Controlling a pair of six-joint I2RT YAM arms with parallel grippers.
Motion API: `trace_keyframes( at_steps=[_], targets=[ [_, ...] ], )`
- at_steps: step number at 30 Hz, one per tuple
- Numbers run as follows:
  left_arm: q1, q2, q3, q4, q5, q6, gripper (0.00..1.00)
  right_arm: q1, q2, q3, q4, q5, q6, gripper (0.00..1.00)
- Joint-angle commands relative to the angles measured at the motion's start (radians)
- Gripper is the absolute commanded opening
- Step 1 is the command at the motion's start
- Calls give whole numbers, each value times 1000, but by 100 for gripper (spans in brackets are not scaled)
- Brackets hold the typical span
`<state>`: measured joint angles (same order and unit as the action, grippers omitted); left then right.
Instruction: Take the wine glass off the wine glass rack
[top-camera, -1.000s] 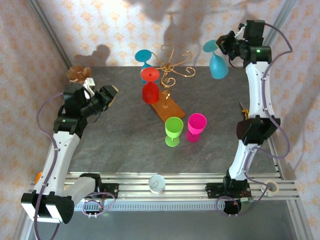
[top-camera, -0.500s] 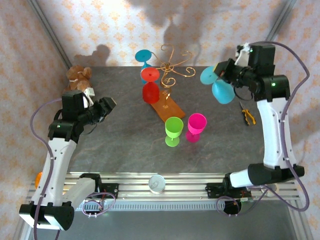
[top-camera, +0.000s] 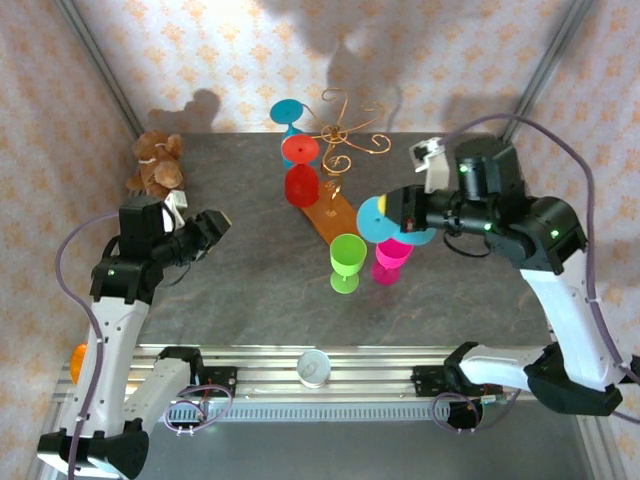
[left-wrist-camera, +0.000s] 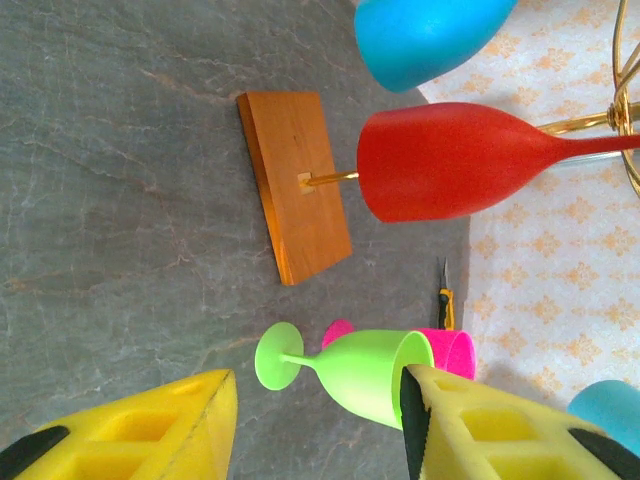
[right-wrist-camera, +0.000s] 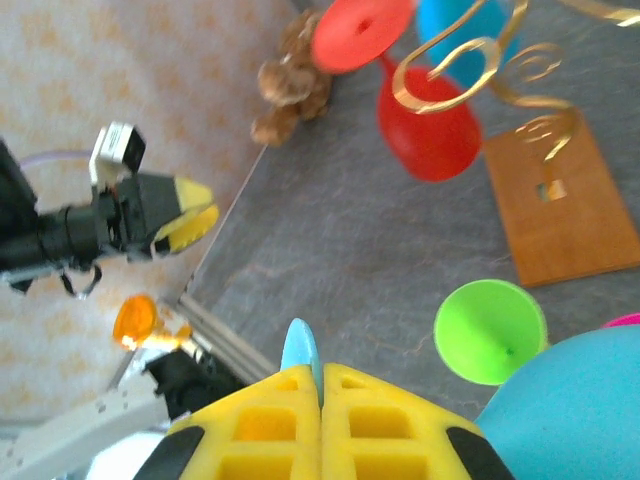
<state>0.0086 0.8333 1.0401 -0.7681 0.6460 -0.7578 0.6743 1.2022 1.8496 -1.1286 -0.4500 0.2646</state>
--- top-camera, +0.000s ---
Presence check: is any brown teddy bear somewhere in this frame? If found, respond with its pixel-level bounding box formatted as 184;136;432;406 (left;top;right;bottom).
125;130;186;201

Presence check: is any blue plastic wine glass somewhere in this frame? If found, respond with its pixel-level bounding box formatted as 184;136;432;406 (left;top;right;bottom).
269;98;305;169
355;196;437;247

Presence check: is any grey slotted cable duct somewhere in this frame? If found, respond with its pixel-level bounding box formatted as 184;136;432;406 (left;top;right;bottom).
149;403;581;422

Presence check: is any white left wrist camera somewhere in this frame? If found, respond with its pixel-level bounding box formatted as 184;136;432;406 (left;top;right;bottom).
162;188;190;232

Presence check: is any aluminium frame post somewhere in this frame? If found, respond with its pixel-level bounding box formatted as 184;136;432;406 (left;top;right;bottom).
499;0;599;146
52;0;147;139

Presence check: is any red plastic wine glass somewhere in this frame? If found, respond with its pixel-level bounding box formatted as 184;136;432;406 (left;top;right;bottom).
281;133;320;208

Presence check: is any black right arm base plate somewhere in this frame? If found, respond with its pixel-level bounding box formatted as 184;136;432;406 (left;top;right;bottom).
412;364;507;400

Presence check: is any pink plastic wine glass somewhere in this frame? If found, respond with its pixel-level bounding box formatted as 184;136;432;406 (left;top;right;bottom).
370;238;415;287

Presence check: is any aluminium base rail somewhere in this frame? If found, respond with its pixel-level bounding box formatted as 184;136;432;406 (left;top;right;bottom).
53;343;551;402

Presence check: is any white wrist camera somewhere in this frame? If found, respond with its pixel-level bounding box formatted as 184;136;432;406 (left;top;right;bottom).
162;188;190;232
409;138;450;194

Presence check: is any grey metal can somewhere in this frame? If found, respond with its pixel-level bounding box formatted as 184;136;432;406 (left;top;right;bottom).
297;349;333;389

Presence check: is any gold wire wine glass rack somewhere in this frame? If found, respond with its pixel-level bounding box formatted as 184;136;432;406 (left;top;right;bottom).
299;88;392;246

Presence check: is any orange plastic object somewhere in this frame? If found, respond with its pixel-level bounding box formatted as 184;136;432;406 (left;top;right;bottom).
69;342;89;386

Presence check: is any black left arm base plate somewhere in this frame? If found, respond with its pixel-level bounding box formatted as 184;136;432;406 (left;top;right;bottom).
194;366;239;400

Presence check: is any green plastic wine glass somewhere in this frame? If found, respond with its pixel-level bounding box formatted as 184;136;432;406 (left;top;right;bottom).
328;233;369;295

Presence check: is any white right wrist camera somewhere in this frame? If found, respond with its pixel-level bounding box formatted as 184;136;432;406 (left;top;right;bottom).
409;138;450;194

